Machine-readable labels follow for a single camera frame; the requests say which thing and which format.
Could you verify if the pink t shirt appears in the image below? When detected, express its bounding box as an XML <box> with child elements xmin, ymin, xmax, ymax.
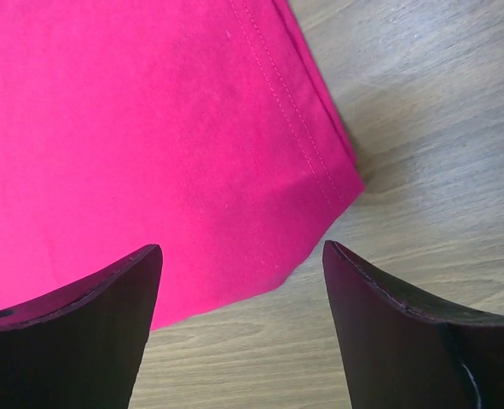
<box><xmin>0</xmin><ymin>1</ymin><xmax>363</xmax><ymax>328</ymax></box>

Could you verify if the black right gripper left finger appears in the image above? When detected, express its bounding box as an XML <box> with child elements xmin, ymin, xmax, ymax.
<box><xmin>0</xmin><ymin>245</ymin><xmax>162</xmax><ymax>408</ymax></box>

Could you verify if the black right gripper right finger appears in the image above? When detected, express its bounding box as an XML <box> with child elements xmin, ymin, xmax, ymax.
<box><xmin>322</xmin><ymin>240</ymin><xmax>504</xmax><ymax>408</ymax></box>

